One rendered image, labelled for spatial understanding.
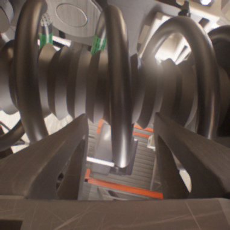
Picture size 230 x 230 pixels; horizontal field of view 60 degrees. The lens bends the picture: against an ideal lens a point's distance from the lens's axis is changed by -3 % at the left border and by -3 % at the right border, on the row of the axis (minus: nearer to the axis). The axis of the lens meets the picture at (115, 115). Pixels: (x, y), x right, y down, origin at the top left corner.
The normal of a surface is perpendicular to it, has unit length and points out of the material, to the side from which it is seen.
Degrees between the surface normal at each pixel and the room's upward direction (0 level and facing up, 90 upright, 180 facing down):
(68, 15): 90
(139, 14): 90
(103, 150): 90
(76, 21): 90
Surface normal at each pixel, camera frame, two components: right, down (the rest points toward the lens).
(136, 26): -0.22, 0.94
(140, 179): 0.13, -0.24
